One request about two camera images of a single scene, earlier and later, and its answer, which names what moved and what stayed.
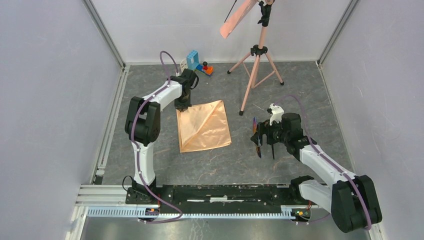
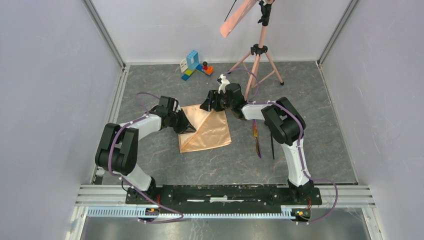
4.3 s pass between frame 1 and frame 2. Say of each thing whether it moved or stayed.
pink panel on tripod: stayed
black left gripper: moved
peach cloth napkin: stayed
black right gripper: moved
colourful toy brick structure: stayed
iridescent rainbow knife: stayed
